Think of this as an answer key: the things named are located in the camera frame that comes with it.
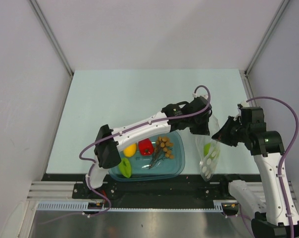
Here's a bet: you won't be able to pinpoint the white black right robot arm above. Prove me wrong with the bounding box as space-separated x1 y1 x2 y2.
212 105 299 238

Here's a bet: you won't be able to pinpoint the aluminium front frame rail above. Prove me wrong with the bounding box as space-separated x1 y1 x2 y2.
27 182 296 203

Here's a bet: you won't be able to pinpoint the brown fake berry bunch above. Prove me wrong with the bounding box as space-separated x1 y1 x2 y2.
149 136 175 169

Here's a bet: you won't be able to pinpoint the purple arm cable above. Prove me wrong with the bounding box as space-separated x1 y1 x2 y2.
38 85 212 225
223 96 299 238

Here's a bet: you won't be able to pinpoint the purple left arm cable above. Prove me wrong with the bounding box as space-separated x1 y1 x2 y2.
38 85 212 225

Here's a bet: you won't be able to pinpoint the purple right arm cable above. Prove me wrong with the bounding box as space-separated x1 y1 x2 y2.
223 96 299 238

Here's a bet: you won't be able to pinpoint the aluminium corner post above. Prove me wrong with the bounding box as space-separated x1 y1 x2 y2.
27 0 74 79
244 0 291 77

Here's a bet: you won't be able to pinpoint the green fake apple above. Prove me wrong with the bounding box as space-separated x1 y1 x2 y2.
203 143 220 159

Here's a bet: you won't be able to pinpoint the yellow fake lemon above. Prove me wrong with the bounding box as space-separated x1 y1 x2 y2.
123 143 137 158

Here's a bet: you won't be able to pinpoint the red fake food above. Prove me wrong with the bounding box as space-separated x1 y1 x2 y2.
138 138 154 156

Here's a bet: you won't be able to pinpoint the right aluminium corner post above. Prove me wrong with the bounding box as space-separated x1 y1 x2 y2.
244 0 291 77

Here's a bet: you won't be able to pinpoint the clear polka dot zip bag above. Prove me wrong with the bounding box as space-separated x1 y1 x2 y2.
195 115 220 181

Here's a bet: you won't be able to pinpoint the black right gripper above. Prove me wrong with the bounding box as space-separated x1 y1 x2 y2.
212 116 249 147

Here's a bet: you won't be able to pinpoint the left aluminium corner post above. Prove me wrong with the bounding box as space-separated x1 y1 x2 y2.
27 0 74 79

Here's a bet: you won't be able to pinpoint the green fake food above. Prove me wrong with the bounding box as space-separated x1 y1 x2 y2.
118 158 132 179

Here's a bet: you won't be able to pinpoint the teal transparent plastic container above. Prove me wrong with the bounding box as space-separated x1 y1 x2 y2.
109 132 185 181

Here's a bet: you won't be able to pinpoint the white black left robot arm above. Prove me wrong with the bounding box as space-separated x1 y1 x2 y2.
79 96 212 198

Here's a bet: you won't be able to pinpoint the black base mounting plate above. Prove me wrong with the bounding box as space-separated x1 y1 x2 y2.
42 173 280 201

